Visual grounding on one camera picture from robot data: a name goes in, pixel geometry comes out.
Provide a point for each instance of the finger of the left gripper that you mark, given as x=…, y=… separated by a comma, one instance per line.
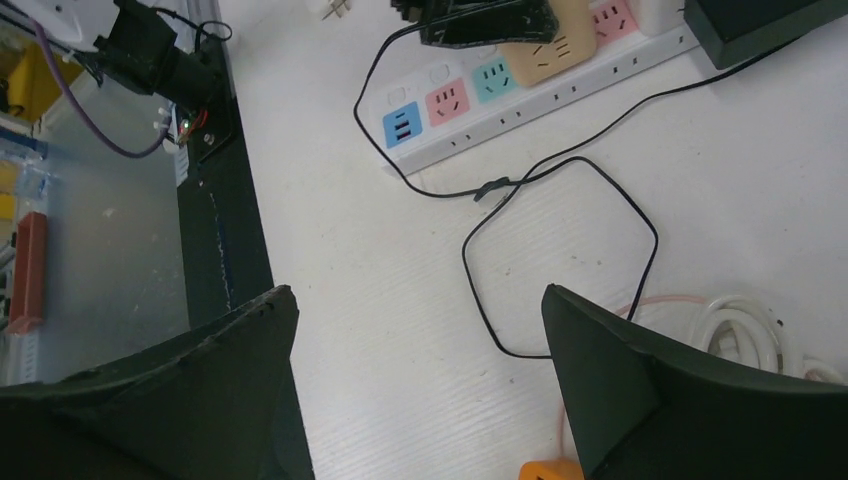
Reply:
x=459, y=24

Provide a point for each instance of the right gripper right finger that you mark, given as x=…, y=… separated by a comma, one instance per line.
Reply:
x=736, y=400

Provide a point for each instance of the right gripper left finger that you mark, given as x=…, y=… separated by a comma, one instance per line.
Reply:
x=216, y=402

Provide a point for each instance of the long white power strip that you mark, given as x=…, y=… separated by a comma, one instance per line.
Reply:
x=444, y=102

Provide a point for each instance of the orange power strip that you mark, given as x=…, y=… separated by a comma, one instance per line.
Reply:
x=557, y=469

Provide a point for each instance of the tan cube adapter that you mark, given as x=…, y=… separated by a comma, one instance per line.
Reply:
x=574, y=43

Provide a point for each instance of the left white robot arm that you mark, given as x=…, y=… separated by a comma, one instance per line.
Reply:
x=132, y=42

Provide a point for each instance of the white flat plug adapter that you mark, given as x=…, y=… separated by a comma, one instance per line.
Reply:
x=324, y=9

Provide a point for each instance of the red box beyond table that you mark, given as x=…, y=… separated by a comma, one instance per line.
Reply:
x=28, y=291

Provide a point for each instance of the black power adapter brick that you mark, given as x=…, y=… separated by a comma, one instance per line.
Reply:
x=733, y=31

